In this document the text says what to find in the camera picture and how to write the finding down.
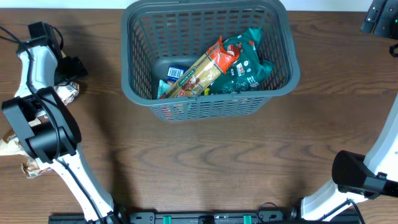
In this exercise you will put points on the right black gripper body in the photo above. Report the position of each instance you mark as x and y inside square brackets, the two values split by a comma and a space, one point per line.
[385, 14]

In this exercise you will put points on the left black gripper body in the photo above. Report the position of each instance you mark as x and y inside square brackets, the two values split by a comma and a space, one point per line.
[66, 66]

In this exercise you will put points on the white brown snack bag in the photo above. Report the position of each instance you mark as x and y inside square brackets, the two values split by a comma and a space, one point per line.
[11, 146]
[68, 92]

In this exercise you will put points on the blue food box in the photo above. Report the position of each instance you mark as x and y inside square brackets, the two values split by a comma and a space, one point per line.
[175, 73]

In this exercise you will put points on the San Remo spaghetti pack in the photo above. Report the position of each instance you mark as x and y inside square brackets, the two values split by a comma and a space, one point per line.
[213, 63]

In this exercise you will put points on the green Nescafe coffee bag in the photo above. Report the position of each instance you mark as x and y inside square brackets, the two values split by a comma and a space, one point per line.
[248, 71]

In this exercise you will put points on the white teal tissue pack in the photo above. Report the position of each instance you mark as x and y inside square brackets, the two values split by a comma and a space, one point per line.
[162, 88]

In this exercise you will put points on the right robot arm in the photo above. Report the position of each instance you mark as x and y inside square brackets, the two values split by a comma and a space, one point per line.
[355, 178]

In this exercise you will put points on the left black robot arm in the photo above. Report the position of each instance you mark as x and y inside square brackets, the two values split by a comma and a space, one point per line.
[47, 130]

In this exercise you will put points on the grey plastic basket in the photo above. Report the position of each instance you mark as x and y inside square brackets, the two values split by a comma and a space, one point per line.
[158, 34]

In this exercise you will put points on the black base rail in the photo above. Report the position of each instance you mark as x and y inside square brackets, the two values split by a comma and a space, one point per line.
[264, 216]

